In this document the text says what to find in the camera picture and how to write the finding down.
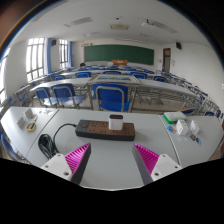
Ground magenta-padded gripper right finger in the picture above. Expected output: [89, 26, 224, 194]
[131, 142, 183, 186]

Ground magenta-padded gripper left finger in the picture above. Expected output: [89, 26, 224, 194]
[40, 142, 92, 186]

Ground dark power strip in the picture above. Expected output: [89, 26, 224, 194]
[74, 119, 136, 142]

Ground blue card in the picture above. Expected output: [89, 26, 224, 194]
[166, 125, 178, 135]

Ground white box with green print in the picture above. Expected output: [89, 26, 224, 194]
[175, 119, 190, 136]

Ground green and white flat box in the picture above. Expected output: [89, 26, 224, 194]
[163, 111, 187, 123]

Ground blue classroom chairs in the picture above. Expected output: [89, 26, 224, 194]
[0, 63, 224, 118]

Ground grey classroom desks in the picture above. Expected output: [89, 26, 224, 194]
[13, 64, 214, 114]

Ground wooden lectern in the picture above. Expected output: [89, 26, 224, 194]
[112, 59, 129, 66]

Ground brown door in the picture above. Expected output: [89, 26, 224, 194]
[162, 47, 172, 74]

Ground blue curtain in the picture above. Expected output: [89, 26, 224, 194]
[67, 40, 74, 68]
[45, 37, 53, 75]

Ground narrow window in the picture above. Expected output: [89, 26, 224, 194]
[59, 39, 69, 69]

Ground large window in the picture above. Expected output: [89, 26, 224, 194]
[25, 37, 46, 83]

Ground green chalkboard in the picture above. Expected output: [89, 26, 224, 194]
[83, 44, 155, 66]

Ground ceiling air conditioner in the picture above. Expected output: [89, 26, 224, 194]
[109, 23, 130, 31]

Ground ceiling projector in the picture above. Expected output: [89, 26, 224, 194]
[141, 19, 155, 28]

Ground ceiling lights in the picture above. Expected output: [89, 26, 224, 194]
[63, 15, 179, 39]

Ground black power cable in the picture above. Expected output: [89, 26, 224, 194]
[37, 123, 78, 160]

